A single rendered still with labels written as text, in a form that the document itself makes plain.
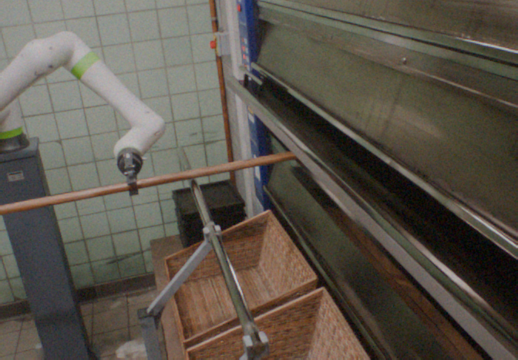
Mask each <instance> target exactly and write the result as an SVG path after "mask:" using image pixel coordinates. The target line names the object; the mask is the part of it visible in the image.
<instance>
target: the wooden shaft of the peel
mask: <svg viewBox="0 0 518 360"><path fill-rule="evenodd" d="M294 159H298V158H297V157H296V156H295V155H294V154H293V153H292V152H286V153H279V154H274V155H270V156H261V157H257V158H251V159H247V160H238V161H234V163H225V164H221V165H216V166H211V167H203V168H199V169H195V170H186V171H182V172H176V173H173V174H168V175H163V176H159V177H151V178H146V179H142V180H137V181H136V184H132V185H127V182H124V183H115V184H111V185H107V187H98V188H94V189H89V190H81V191H76V192H71V193H64V194H60V195H55V196H50V197H41V198H37V199H33V200H29V201H24V202H20V203H15V204H7V205H2V206H0V216H2V215H6V214H11V213H14V212H19V211H24V210H31V209H36V208H40V207H48V206H53V205H57V204H65V203H70V202H75V201H79V200H87V198H92V197H99V196H105V195H109V194H113V193H122V192H126V191H131V190H138V189H143V188H147V187H156V185H160V184H165V183H173V182H177V181H182V180H190V179H195V178H199V177H208V176H212V175H216V174H221V173H225V172H230V171H234V170H242V169H247V168H251V167H259V166H263V165H268V164H273V163H281V161H285V160H294Z"/></svg>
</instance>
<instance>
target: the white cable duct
mask: <svg viewBox="0 0 518 360"><path fill-rule="evenodd" d="M225 5H226V13H227V20H228V28H229V36H230V51H231V58H232V66H233V74H234V77H235V78H237V79H238V80H239V77H238V69H237V54H236V45H235V38H234V22H233V15H232V6H231V0H225ZM235 96H236V104H237V119H238V127H239V134H240V143H241V149H242V157H243V160H247V148H246V140H245V132H244V117H243V109H242V100H241V99H240V98H239V97H238V96H237V95H236V94H235ZM244 180H245V188H246V195H247V211H248V218H252V217H254V212H253V211H252V203H251V189H250V180H249V172H248V168H247V169H244Z"/></svg>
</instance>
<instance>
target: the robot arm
mask: <svg viewBox="0 0 518 360"><path fill-rule="evenodd" d="M62 66H63V68H64V69H65V70H67V71H69V72H70V73H71V74H73V75H74V76H75V77H76V78H77V79H78V80H79V82H80V83H82V84H83V85H85V86H86V87H88V88H89V89H91V90H92V91H93V92H94V93H96V94H97V95H98V96H99V97H101V98H102V99H103V100H104V101H106V102H107V103H108V104H109V105H111V107H112V108H114V109H115V110H116V111H117V112H118V114H120V115H121V117H122V118H124V119H125V120H126V121H127V122H128V123H130V125H131V126H132V129H131V130H130V131H129V132H128V133H127V134H126V135H125V136H124V137H123V138H122V139H121V140H120V141H119V142H118V143H117V144H116V145H115V146H114V156H115V158H116V159H117V163H114V165H117V166H118V168H119V170H120V171H121V172H122V175H124V176H125V177H126V182H127V185H132V184H136V180H137V175H138V174H139V172H140V170H141V168H142V166H143V164H144V162H143V161H144V160H147V157H142V156H144V155H145V154H146V152H147V151H148V150H149V148H150V147H151V146H152V145H153V144H154V143H156V142H157V141H158V140H159V139H160V138H162V135H163V134H164V133H165V129H166V126H165V122H164V120H163V118H162V117H161V116H159V115H158V114H156V112H154V111H152V110H151V108H149V107H148V106H147V105H145V104H144V103H143V102H142V101H140V100H138V98H137V97H136V96H135V95H134V94H133V93H132V92H130V91H129V90H128V89H127V88H126V87H125V86H124V85H123V84H122V83H121V81H120V80H119V79H118V78H117V77H116V76H115V75H114V74H113V72H111V70H110V69H109V68H108V66H107V65H106V64H105V63H104V61H103V60H101V59H100V58H99V57H98V55H96V54H95V53H94V52H93V51H92V50H91V48H90V47H88V45H87V44H85V43H84V41H82V40H81V38H79V37H78V36H77V35H76V34H74V33H72V32H58V33H56V34H55V35H52V36H50V38H47V39H36V40H32V41H31V42H29V43H28V44H27V45H26V46H25V47H24V49H23V50H22V51H21V52H20V54H19V55H17V56H16V57H15V59H14V60H13V61H12V63H11V64H10V65H9V66H8V67H7V68H6V69H5V70H3V71H2V72H1V73H0V154H6V153H14V152H18V151H20V150H23V149H25V148H28V147H29V146H30V140H29V139H28V138H27V135H26V134H24V133H23V130H22V121H21V116H20V113H19V108H18V104H17V101H16V98H17V97H18V96H20V95H21V94H22V93H24V92H25V91H26V90H27V89H28V88H30V87H31V86H33V85H34V84H36V83H37V82H39V81H41V80H42V79H43V78H45V77H46V76H48V75H49V74H51V73H54V72H55V71H56V70H57V69H59V68H61V67H62Z"/></svg>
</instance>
